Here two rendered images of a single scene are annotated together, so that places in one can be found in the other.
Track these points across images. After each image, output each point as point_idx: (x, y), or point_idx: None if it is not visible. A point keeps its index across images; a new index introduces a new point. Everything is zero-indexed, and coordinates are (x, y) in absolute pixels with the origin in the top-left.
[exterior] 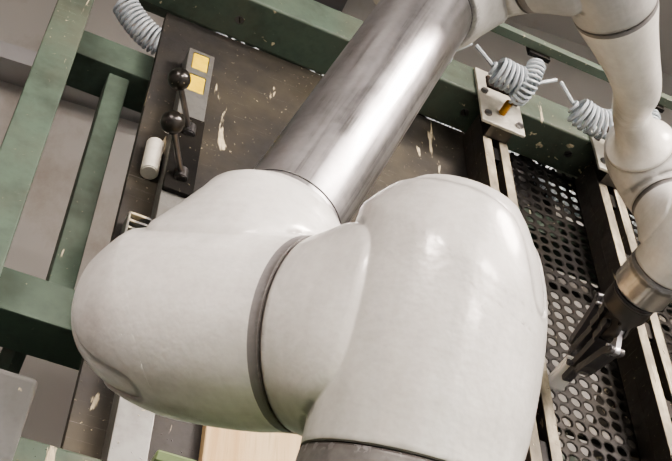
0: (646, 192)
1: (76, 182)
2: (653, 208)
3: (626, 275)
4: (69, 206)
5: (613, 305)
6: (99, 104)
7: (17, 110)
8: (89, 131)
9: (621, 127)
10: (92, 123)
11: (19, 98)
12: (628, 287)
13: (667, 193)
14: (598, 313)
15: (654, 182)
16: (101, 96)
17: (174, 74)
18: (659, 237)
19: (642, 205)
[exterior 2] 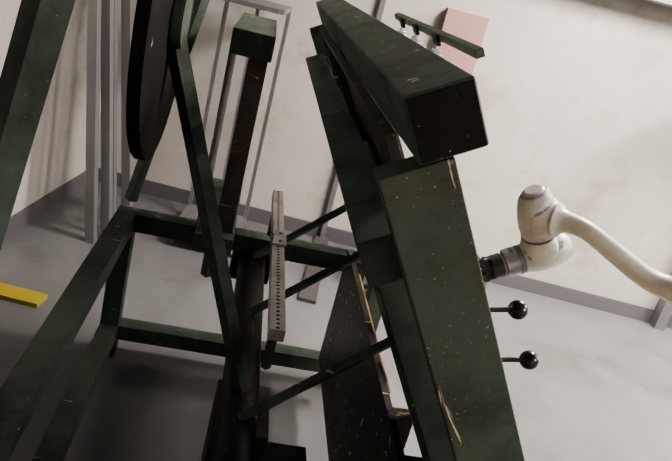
0: (548, 242)
1: (439, 410)
2: (549, 251)
3: (517, 270)
4: (446, 436)
5: (500, 276)
6: (411, 308)
7: (521, 446)
8: (393, 331)
9: (582, 239)
10: (399, 325)
11: (516, 432)
12: (515, 274)
13: (556, 245)
14: (481, 270)
15: (552, 237)
16: (403, 293)
17: (526, 315)
18: (546, 264)
19: (544, 247)
